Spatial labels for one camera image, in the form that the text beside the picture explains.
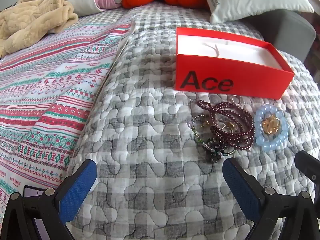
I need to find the smartphone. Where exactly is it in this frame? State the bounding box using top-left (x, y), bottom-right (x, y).
top-left (23, 184), bottom-right (50, 240)

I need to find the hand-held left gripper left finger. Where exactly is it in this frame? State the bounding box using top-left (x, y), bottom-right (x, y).
top-left (0, 159), bottom-right (98, 240)

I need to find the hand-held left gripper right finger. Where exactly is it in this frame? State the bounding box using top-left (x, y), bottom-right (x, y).
top-left (222, 157), bottom-right (320, 240)

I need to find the striped patterned bed sheet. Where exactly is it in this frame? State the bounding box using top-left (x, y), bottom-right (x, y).
top-left (0, 19), bottom-right (137, 220)

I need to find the beige fleece blanket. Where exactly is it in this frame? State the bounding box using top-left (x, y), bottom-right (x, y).
top-left (0, 0), bottom-right (79, 58)

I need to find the green purple bead bracelet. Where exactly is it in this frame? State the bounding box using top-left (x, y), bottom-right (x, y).
top-left (187, 115), bottom-right (235, 155)

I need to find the red cardboard box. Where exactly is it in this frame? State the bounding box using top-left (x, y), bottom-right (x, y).
top-left (175, 27), bottom-right (295, 100)

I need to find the grey ottoman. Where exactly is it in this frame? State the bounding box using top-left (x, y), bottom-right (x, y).
top-left (240, 9), bottom-right (317, 63)

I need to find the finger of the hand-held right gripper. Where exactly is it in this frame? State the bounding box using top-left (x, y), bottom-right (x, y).
top-left (294, 151), bottom-right (320, 183)

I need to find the grey checked quilt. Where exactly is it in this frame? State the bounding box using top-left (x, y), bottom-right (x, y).
top-left (57, 1), bottom-right (320, 240)

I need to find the light blue bead bracelet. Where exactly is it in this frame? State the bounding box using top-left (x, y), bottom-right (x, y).
top-left (254, 104), bottom-right (289, 152)

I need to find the dark red bead bracelet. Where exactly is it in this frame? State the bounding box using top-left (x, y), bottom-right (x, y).
top-left (197, 99), bottom-right (255, 152)

